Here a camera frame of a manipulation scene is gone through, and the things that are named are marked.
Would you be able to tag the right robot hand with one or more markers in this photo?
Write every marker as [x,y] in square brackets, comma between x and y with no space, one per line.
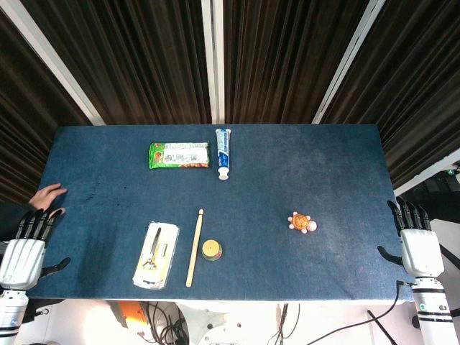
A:
[420,251]

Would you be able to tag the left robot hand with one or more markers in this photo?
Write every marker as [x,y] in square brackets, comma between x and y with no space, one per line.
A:
[19,257]

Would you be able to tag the person's bare hand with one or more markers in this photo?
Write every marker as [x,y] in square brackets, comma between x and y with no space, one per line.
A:
[46,197]

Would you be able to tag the orange turtle toy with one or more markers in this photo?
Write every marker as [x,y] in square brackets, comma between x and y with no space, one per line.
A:
[302,222]

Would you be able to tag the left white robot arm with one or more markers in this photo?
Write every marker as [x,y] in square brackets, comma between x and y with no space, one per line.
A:
[10,312]

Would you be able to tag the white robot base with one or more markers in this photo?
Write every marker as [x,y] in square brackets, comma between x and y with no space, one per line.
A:
[215,323]

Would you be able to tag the black equipment with green light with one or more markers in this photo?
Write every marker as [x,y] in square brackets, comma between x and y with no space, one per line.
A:
[440,190]

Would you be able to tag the packaged scissors on card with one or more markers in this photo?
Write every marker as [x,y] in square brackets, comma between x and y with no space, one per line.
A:
[155,254]

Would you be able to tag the orange device under table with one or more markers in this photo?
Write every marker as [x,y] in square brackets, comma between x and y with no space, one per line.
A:
[130,313]

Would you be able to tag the green snack packet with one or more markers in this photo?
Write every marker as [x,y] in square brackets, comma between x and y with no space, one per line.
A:
[179,155]

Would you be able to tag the wooden drumstick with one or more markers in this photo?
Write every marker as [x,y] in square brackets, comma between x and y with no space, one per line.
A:
[194,248]

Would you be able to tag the round yellow green tin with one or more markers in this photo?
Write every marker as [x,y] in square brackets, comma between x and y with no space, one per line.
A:
[211,249]

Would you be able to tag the blue table cloth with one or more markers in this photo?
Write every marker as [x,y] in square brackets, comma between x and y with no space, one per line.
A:
[223,215]

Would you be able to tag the white blue toothpaste tube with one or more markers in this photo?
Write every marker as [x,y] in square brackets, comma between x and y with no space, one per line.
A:
[223,154]

